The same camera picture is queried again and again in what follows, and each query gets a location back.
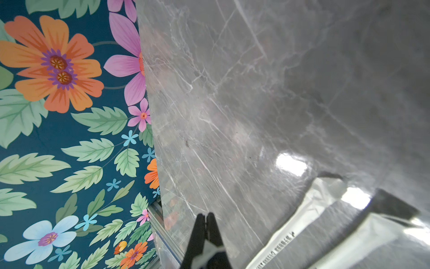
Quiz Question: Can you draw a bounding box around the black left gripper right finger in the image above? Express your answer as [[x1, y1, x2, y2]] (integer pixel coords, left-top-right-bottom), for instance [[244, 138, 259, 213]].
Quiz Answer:
[[206, 213, 232, 269]]

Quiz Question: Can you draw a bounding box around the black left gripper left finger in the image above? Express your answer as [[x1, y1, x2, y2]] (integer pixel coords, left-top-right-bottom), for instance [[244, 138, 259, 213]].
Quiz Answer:
[[180, 214, 206, 269]]

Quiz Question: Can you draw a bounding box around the seventeenth white straw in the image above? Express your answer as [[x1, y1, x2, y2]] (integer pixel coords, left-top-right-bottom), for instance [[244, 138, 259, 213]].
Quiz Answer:
[[247, 177, 347, 269]]

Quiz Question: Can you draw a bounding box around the sixteenth white straw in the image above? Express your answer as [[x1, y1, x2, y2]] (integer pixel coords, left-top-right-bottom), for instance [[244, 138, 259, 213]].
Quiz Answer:
[[307, 211, 430, 269]]

